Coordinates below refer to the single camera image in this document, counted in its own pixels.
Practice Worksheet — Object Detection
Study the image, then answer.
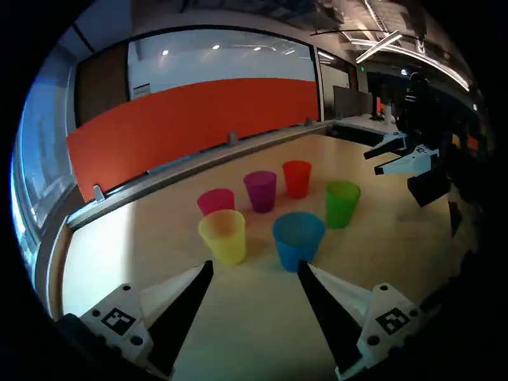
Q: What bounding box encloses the pink plastic cup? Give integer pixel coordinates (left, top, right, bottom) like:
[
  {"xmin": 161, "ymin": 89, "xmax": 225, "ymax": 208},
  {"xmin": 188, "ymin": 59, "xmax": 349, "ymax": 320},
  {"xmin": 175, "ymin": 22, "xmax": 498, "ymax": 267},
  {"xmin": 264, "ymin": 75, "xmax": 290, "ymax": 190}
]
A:
[{"xmin": 197, "ymin": 188, "xmax": 236, "ymax": 218}]

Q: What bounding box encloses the red plastic cup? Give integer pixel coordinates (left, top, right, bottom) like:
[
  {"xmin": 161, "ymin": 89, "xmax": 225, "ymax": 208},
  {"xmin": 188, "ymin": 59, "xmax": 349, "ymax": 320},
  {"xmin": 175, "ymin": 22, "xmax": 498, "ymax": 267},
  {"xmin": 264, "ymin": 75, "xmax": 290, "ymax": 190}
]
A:
[{"xmin": 282, "ymin": 160, "xmax": 312, "ymax": 199}]

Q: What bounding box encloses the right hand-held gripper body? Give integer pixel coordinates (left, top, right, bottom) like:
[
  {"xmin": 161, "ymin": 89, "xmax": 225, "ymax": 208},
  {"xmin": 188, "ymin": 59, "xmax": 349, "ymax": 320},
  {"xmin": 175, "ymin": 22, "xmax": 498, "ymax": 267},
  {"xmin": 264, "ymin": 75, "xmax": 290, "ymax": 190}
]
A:
[{"xmin": 407, "ymin": 135, "xmax": 457, "ymax": 208}]

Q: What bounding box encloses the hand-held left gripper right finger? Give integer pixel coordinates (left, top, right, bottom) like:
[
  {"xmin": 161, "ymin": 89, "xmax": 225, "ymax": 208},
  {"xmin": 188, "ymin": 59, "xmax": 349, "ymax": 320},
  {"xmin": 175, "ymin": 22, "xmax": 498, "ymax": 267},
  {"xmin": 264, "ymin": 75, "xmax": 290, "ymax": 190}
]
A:
[{"xmin": 297, "ymin": 260, "xmax": 426, "ymax": 381}]

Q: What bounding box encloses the person's body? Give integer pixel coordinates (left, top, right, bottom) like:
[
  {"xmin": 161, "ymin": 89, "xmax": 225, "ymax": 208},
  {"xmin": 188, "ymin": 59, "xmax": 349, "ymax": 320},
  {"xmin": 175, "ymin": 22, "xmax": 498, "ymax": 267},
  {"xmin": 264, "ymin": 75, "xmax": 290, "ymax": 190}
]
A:
[{"xmin": 396, "ymin": 68, "xmax": 493, "ymax": 191}]

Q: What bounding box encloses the yellow plastic cup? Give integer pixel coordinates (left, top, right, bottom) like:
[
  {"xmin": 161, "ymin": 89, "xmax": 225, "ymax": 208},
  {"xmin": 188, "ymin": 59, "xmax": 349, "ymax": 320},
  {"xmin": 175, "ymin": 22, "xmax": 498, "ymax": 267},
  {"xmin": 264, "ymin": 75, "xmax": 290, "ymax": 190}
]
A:
[{"xmin": 198, "ymin": 209, "xmax": 247, "ymax": 266}]

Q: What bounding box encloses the blue plastic cup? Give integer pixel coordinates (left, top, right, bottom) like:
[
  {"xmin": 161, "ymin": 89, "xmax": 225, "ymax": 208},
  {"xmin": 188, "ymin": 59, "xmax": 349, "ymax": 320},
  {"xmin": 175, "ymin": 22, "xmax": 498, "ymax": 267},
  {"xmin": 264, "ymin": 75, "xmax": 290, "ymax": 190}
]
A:
[{"xmin": 272, "ymin": 211, "xmax": 326, "ymax": 273}]

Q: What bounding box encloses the green plastic cup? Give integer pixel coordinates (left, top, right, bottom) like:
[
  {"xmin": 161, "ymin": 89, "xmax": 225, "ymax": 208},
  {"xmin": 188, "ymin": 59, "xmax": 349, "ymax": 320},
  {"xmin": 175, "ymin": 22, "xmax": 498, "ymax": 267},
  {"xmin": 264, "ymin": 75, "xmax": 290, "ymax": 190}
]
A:
[{"xmin": 325, "ymin": 180, "xmax": 361, "ymax": 229}]

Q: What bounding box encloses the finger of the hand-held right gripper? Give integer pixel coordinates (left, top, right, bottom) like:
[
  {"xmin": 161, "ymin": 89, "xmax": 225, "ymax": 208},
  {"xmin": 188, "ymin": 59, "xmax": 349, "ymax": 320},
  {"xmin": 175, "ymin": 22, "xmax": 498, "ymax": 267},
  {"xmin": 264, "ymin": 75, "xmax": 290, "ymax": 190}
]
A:
[
  {"xmin": 373, "ymin": 144, "xmax": 440, "ymax": 177},
  {"xmin": 363, "ymin": 133, "xmax": 410, "ymax": 161}
]

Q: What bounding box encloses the red desk screen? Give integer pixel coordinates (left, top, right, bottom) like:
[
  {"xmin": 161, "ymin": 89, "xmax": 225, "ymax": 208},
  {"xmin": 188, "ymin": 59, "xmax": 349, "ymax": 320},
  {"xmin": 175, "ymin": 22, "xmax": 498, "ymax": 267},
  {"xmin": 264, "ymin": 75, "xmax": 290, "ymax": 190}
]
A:
[{"xmin": 65, "ymin": 77, "xmax": 334, "ymax": 229}]

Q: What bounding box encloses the purple plastic cup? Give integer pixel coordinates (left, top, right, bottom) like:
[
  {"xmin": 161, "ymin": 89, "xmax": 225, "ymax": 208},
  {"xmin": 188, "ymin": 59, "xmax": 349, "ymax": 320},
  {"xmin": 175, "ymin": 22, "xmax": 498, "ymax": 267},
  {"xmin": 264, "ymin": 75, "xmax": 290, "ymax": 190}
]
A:
[{"xmin": 243, "ymin": 170, "xmax": 277, "ymax": 215}]

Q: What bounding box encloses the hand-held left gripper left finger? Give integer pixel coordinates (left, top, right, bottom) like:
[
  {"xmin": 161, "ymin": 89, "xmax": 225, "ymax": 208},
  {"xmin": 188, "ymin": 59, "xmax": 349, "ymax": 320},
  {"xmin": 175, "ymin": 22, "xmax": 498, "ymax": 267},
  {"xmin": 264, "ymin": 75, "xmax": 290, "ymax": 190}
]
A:
[{"xmin": 78, "ymin": 260, "xmax": 215, "ymax": 378}]

